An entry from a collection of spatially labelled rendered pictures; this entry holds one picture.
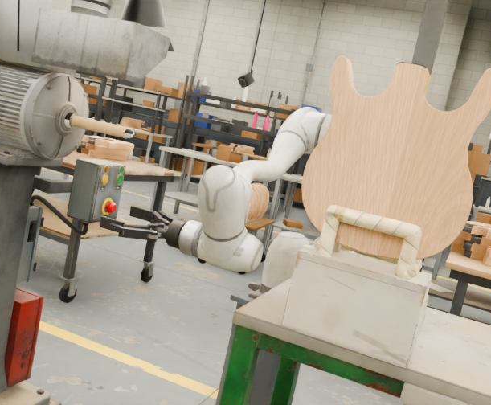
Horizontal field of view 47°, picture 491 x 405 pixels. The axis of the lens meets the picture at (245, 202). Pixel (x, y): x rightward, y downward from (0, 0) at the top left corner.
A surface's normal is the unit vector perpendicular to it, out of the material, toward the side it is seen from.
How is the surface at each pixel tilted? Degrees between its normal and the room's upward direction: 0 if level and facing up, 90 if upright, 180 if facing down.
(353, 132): 90
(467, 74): 90
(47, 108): 88
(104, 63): 90
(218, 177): 45
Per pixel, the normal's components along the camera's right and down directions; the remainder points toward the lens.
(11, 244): 0.91, 0.24
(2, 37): -0.36, 0.04
